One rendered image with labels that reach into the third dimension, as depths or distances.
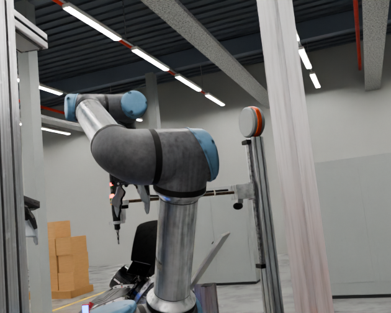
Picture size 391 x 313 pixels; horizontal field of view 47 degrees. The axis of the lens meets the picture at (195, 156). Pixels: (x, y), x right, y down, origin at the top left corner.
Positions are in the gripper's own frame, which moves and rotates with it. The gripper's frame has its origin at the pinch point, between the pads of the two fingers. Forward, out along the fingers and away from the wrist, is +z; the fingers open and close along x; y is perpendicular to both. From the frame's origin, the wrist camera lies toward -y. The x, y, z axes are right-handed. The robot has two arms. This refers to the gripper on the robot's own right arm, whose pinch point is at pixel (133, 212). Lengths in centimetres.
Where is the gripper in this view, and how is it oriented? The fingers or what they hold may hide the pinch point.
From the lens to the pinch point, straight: 138.3
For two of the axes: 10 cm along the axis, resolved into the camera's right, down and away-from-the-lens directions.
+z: 1.0, 9.9, -1.2
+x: 9.8, -1.2, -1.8
